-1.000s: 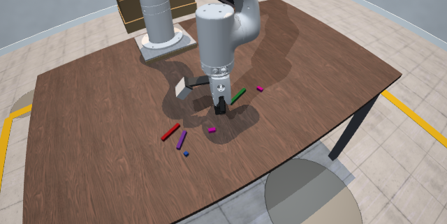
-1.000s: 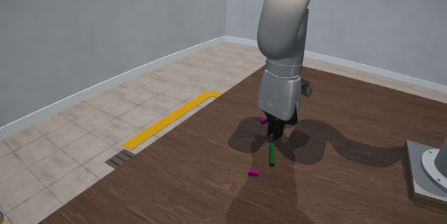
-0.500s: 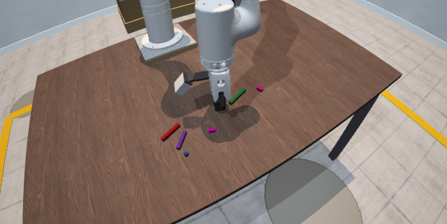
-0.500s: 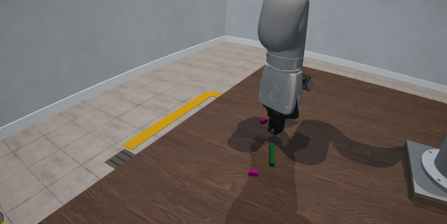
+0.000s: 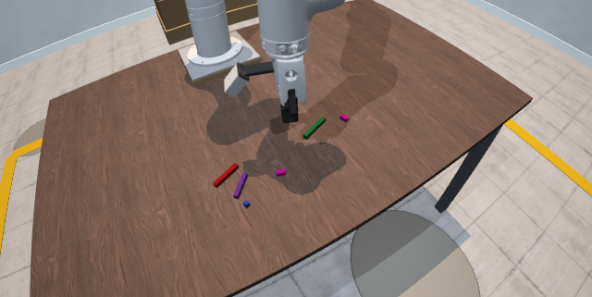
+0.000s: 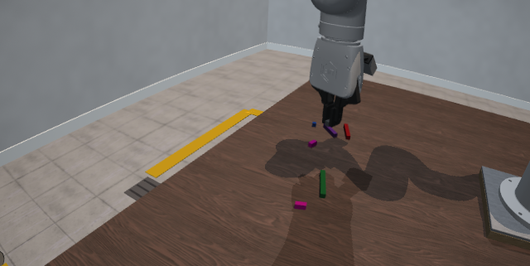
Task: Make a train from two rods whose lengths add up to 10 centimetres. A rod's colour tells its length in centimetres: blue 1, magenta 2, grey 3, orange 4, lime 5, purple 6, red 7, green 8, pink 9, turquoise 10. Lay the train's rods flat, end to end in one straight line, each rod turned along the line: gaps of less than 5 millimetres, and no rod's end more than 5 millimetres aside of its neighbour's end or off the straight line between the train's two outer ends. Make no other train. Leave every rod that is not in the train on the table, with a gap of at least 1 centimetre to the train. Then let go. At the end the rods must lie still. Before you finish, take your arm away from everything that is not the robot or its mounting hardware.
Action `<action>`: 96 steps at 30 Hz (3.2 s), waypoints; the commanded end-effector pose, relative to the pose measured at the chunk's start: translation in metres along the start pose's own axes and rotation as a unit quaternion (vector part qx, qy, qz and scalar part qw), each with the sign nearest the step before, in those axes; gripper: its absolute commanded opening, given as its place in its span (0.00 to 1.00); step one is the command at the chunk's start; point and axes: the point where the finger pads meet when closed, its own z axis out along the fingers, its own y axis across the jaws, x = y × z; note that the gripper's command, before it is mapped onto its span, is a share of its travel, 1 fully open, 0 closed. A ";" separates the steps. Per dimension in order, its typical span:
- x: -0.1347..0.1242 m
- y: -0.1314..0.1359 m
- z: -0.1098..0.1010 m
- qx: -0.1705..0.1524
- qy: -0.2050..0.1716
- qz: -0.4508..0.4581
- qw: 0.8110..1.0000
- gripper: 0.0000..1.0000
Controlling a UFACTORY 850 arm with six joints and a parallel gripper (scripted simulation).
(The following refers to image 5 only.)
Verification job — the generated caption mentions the purple rod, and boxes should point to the purple rod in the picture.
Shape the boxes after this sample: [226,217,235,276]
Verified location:
[233,173,248,199]

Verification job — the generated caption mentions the red rod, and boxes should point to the red rod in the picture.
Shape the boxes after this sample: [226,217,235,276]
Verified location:
[213,163,239,187]

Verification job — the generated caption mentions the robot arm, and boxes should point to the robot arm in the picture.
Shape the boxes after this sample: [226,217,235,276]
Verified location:
[185,0,345,97]

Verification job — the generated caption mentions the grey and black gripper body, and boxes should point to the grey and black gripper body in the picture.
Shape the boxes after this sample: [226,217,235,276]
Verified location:
[265,49,308,106]

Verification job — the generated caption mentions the green rod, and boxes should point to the green rod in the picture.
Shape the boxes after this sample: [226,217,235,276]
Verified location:
[303,117,326,140]

